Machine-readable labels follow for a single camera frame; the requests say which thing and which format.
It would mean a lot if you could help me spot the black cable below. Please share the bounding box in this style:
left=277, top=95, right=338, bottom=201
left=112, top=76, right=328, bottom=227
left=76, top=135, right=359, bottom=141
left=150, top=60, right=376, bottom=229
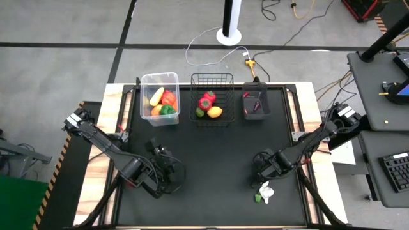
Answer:
left=252, top=0, right=336, bottom=82

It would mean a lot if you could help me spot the black frame strut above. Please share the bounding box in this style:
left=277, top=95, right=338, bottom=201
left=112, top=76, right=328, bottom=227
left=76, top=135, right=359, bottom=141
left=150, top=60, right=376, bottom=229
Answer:
left=76, top=172, right=127, bottom=228
left=295, top=165, right=348, bottom=227

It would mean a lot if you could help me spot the yellow power plug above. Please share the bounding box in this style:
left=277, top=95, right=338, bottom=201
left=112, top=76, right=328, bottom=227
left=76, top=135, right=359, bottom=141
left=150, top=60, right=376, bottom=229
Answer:
left=245, top=59, right=256, bottom=77

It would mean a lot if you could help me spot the black table mat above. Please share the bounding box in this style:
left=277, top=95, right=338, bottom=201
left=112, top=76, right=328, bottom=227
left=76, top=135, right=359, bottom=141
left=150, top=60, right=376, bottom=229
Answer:
left=115, top=85, right=307, bottom=226

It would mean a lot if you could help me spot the black pole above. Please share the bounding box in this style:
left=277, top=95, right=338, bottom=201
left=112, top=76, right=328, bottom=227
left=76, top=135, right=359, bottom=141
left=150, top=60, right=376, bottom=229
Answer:
left=360, top=11, right=409, bottom=63

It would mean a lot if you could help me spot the red bell pepper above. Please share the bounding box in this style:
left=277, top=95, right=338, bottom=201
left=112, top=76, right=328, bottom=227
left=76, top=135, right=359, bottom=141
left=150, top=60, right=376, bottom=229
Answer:
left=160, top=90, right=177, bottom=107

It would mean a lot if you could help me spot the orange bell pepper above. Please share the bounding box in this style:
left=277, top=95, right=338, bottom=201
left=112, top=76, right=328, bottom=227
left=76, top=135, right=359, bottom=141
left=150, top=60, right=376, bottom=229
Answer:
left=150, top=103, right=164, bottom=117

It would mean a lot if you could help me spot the green floor mat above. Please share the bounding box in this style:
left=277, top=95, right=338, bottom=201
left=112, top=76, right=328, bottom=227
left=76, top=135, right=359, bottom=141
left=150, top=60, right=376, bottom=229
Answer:
left=0, top=174, right=49, bottom=230

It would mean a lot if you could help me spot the black hazard-striped ramp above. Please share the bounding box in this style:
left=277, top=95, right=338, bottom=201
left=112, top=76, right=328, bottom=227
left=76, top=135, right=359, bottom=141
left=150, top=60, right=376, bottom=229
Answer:
left=31, top=101, right=103, bottom=230

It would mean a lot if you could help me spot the green bell pepper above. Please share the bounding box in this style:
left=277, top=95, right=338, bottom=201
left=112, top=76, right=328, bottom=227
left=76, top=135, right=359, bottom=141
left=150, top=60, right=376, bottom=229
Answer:
left=159, top=104, right=178, bottom=116

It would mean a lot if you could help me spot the white cable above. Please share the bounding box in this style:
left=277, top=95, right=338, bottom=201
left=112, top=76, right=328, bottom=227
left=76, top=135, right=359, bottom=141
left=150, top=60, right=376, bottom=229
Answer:
left=185, top=26, right=251, bottom=67

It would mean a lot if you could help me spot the yellow lemon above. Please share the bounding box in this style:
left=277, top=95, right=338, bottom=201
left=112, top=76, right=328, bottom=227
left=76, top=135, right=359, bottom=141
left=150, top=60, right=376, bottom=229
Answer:
left=206, top=105, right=224, bottom=119

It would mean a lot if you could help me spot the black device with screen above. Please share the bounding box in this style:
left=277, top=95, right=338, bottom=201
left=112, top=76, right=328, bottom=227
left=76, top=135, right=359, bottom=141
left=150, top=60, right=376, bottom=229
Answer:
left=381, top=78, right=409, bottom=105

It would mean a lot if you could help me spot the yellow cable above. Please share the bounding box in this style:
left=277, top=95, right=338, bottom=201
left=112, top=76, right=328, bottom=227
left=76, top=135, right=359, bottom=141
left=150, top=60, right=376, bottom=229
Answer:
left=290, top=0, right=317, bottom=19

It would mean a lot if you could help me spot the grey keyboard desk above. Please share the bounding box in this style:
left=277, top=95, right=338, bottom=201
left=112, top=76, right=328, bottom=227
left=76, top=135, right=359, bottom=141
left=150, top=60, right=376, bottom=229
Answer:
left=357, top=129, right=409, bottom=208

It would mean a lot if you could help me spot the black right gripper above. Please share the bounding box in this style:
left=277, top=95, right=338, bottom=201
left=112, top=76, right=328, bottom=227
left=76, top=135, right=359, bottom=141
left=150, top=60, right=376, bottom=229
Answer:
left=251, top=149, right=288, bottom=188

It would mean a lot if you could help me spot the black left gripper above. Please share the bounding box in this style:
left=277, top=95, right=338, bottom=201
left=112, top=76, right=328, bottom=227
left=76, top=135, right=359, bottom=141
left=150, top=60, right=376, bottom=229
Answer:
left=145, top=139, right=176, bottom=192

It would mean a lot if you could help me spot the black white pole stand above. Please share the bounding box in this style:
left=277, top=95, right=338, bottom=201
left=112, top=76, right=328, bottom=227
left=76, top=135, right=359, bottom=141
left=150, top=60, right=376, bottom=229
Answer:
left=216, top=0, right=243, bottom=47

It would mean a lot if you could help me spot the black keyboard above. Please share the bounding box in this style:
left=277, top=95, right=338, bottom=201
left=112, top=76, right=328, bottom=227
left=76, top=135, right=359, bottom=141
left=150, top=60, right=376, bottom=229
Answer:
left=378, top=151, right=409, bottom=194

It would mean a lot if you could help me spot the black wire basket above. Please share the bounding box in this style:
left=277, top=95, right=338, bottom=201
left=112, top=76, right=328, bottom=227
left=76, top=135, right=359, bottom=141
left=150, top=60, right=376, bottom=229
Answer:
left=190, top=72, right=236, bottom=128

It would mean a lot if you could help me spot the grey plastic bin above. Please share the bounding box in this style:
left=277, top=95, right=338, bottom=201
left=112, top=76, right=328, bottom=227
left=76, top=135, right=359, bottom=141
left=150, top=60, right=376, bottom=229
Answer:
left=242, top=82, right=272, bottom=121

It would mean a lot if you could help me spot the clear plastic bin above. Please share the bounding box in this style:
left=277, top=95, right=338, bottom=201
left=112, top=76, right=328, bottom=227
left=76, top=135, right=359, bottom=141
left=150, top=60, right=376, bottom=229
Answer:
left=139, top=72, right=181, bottom=127

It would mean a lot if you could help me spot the red black crate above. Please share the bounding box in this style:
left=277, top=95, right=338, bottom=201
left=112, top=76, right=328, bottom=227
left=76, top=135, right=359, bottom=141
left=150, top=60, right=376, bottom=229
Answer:
left=341, top=0, right=389, bottom=23

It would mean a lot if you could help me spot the large white garlic bulb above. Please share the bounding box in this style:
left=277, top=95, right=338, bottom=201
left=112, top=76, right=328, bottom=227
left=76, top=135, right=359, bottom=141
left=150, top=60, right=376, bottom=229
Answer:
left=259, top=184, right=275, bottom=205

